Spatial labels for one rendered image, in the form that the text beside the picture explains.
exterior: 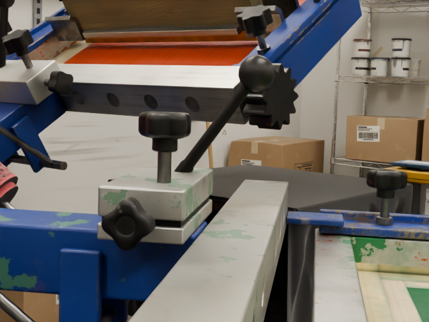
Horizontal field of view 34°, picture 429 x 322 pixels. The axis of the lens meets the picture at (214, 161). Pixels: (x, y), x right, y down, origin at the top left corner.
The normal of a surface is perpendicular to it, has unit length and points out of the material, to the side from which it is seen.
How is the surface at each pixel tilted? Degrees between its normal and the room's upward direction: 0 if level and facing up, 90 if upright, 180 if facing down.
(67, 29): 122
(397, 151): 91
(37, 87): 90
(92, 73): 32
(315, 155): 89
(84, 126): 90
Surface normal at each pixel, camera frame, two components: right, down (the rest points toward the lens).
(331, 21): 0.78, 0.09
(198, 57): -0.30, -0.81
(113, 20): -0.54, 0.60
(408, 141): -0.51, 0.07
